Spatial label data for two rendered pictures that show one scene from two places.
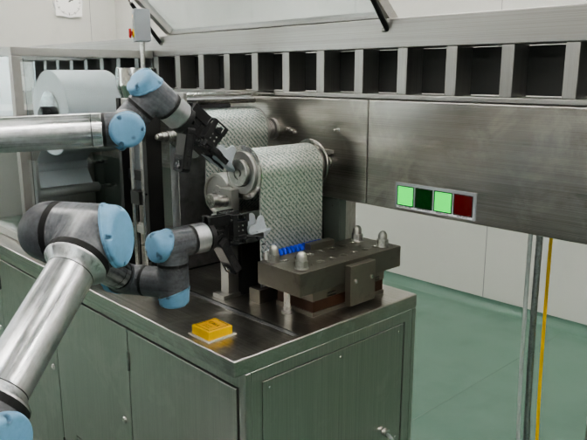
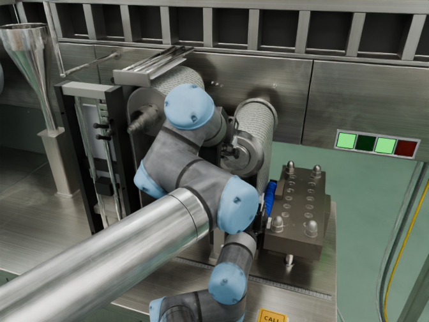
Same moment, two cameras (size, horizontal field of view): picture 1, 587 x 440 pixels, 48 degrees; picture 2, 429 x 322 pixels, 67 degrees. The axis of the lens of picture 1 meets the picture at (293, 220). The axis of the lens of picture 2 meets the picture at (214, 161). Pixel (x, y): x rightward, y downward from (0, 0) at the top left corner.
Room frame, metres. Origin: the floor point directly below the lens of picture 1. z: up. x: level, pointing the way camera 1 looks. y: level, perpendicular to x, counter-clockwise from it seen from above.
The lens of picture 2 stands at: (1.10, 0.56, 1.68)
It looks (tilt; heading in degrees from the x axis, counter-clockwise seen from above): 30 degrees down; 331
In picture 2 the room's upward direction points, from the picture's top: straight up
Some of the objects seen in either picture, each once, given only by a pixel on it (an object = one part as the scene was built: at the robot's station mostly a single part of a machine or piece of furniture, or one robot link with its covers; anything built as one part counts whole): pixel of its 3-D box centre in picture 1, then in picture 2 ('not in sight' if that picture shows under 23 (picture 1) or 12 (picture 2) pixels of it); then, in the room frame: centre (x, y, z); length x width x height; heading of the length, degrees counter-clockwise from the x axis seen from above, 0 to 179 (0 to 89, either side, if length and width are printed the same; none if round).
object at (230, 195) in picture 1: (224, 244); (219, 218); (1.74, 0.19, 1.05); 0.06 x 0.05 x 0.31; 133
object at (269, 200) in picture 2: (297, 250); (267, 200); (1.77, -0.01, 1.03); 0.21 x 0.04 x 0.03; 133
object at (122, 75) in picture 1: (135, 76); (27, 36); (2.34, 0.55, 1.50); 0.14 x 0.14 x 0.06
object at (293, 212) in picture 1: (292, 216); (263, 176); (1.78, 0.00, 1.12); 0.23 x 0.01 x 0.18; 133
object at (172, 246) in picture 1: (171, 244); (230, 274); (1.51, 0.29, 1.11); 0.11 x 0.08 x 0.09; 133
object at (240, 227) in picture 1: (224, 230); (247, 223); (1.62, 0.18, 1.12); 0.12 x 0.08 x 0.09; 133
